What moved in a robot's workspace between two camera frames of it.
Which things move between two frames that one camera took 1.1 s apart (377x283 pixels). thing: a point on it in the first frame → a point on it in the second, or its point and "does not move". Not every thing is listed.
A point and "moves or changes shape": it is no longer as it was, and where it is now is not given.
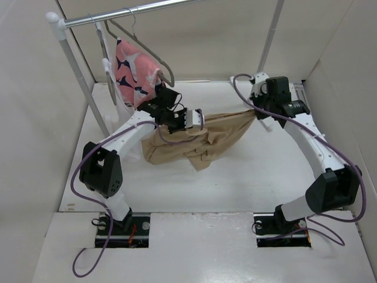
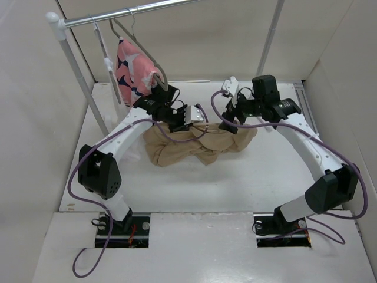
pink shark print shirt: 136,75 does not move
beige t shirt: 200,144 moves or changes shape
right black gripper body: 263,102 → 244,108
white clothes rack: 61,25 does not move
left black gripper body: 175,120 does not move
